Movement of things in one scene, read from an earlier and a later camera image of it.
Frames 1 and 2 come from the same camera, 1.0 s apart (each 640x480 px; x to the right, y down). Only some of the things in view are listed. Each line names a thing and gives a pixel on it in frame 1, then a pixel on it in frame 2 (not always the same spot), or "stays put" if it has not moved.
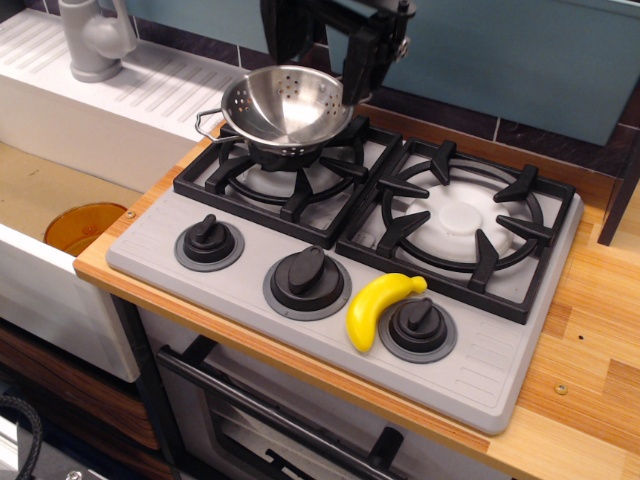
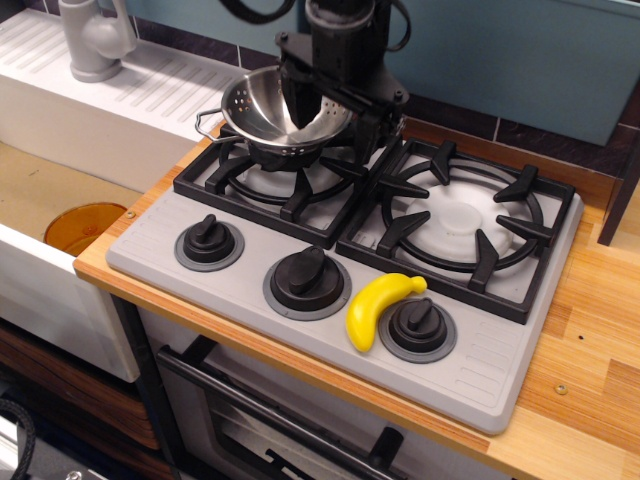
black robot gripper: x=292 y=26 -> x=343 y=55
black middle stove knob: x=307 y=285 stays put
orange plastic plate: x=77 y=228 stays put
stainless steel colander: x=288 y=108 stays put
